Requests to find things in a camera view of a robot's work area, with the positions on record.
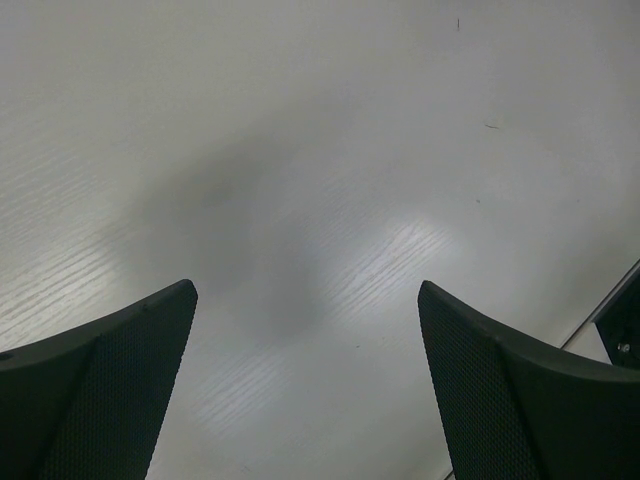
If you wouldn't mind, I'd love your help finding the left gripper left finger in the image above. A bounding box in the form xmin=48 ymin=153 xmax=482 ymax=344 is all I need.
xmin=1 ymin=279 xmax=197 ymax=479

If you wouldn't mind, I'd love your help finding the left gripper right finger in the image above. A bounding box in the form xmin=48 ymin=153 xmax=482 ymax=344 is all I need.
xmin=417 ymin=281 xmax=639 ymax=479

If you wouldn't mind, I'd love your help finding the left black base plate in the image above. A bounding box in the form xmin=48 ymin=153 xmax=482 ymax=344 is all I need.
xmin=594 ymin=261 xmax=640 ymax=370

